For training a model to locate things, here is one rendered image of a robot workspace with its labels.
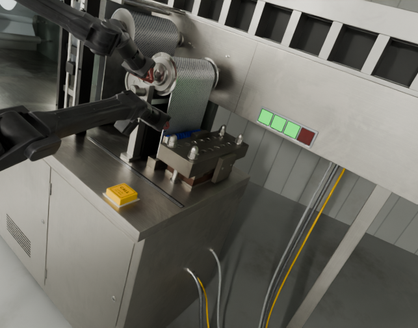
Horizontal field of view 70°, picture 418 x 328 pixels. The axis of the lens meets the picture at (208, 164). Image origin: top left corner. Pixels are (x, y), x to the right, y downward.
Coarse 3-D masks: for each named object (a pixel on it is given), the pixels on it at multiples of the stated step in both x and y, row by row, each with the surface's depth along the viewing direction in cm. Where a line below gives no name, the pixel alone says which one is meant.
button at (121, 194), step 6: (114, 186) 96; (120, 186) 97; (126, 186) 98; (108, 192) 94; (114, 192) 94; (120, 192) 94; (126, 192) 95; (132, 192) 96; (114, 198) 93; (120, 198) 92; (126, 198) 93; (132, 198) 96; (120, 204) 92
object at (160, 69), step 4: (156, 64) 104; (160, 64) 103; (156, 68) 105; (160, 68) 104; (164, 68) 103; (156, 72) 105; (160, 72) 105; (164, 72) 103; (156, 76) 106; (160, 76) 105; (164, 76) 103; (156, 80) 106; (160, 80) 105; (164, 80) 104; (156, 84) 106; (160, 84) 105
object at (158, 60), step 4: (156, 60) 105; (160, 60) 104; (164, 60) 103; (164, 64) 103; (168, 64) 102; (168, 68) 103; (172, 68) 103; (168, 72) 103; (172, 72) 103; (168, 76) 104; (172, 76) 103; (168, 80) 104; (172, 80) 104; (152, 84) 109; (164, 84) 105; (168, 84) 104; (156, 88) 108; (160, 88) 107; (164, 88) 106
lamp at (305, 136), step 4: (300, 132) 114; (304, 132) 113; (308, 132) 112; (312, 132) 111; (300, 136) 114; (304, 136) 113; (308, 136) 112; (312, 136) 112; (300, 140) 114; (304, 140) 114; (308, 140) 113; (308, 144) 113
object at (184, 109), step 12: (180, 96) 111; (192, 96) 117; (204, 96) 123; (168, 108) 109; (180, 108) 114; (192, 108) 120; (204, 108) 127; (180, 120) 118; (192, 120) 125; (168, 132) 116; (180, 132) 122
